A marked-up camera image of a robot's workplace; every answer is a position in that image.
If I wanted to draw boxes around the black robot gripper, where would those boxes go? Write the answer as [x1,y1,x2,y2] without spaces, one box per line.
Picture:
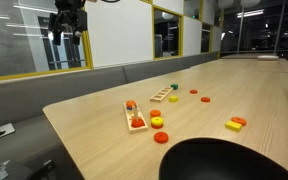
[48,0,87,46]

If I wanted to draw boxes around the grey bench seat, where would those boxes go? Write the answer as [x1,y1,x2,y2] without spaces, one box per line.
[0,52,217,180]

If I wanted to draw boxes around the wooden peg board base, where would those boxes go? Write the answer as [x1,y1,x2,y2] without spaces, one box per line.
[123,100,148,133]

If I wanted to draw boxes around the wooden ladder piece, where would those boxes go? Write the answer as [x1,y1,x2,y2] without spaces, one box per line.
[150,87,173,102]

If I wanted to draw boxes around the green block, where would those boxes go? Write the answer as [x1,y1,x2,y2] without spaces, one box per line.
[170,84,179,90]

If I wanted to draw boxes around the yellow hexagon block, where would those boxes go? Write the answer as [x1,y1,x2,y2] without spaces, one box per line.
[169,96,179,102]

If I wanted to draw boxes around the black device on bench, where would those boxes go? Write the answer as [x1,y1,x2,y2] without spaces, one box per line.
[0,160,57,180]

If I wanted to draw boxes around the black bowl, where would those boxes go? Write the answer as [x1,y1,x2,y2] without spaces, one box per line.
[158,138,288,180]

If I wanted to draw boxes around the yellow rectangular block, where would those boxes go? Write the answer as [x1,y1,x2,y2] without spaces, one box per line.
[225,121,242,132]

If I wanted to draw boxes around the orange ring beside board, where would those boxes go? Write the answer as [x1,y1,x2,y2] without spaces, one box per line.
[149,109,162,118]

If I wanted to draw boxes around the yellow ring on orange ring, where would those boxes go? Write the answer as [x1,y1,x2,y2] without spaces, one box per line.
[150,116,165,127]

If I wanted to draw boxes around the orange ring behind yellow block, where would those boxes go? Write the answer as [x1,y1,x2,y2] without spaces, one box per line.
[230,116,248,127]

